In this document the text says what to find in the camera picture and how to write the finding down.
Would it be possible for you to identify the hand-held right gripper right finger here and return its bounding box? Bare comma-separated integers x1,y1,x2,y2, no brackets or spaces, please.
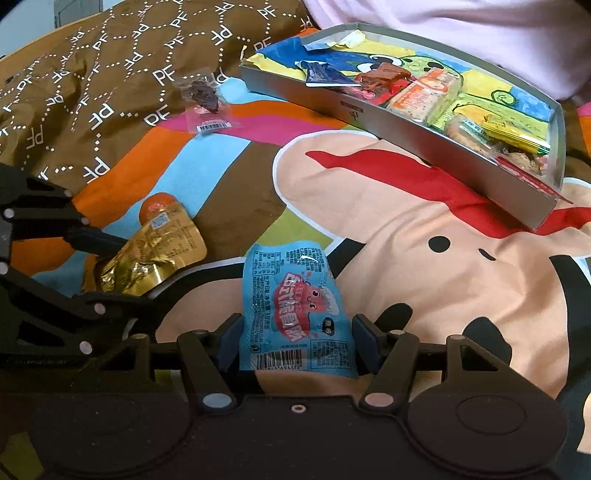
351,314,486,412

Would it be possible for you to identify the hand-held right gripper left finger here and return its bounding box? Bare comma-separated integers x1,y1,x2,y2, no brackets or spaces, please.
108,314,246,412

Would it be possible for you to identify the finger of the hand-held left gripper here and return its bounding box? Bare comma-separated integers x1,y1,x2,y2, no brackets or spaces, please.
0,265,174,360
0,161,128,259

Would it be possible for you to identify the gold foil snack packet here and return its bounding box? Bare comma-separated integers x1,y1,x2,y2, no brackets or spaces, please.
81,194,208,298

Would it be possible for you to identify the light blue snack packet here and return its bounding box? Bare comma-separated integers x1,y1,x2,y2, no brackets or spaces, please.
240,239,357,377

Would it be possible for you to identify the grey box with painted drawing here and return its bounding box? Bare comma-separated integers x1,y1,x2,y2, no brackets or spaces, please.
239,23,568,232

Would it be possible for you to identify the colourful cartoon blanket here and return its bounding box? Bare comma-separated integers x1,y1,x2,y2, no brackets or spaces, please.
0,76,591,480

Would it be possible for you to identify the clear packet with dark meat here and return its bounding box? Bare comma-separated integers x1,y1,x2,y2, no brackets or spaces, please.
178,69,243,136

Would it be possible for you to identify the brown patterned blanket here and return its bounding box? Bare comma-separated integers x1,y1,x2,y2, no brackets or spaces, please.
0,0,319,197

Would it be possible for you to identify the clear cookie packet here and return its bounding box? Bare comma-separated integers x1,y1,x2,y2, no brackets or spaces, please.
443,113,498,148

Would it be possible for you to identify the orange white snack packet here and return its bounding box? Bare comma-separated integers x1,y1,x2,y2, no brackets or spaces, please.
385,67,465,125

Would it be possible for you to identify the yellow snack packet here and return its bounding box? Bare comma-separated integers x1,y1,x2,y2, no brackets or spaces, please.
480,111,553,156

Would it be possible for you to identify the brown red snack packet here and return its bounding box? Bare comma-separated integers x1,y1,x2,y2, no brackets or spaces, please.
353,62,414,93

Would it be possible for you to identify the dark blue snack packet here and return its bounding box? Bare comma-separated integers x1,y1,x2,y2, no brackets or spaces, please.
298,59,363,88

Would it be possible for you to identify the white crumpled tape piece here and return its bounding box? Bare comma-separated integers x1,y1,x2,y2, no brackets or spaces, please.
330,30,365,49

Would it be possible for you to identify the pink cloth sheet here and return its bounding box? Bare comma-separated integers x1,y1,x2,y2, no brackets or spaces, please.
300,0,591,104

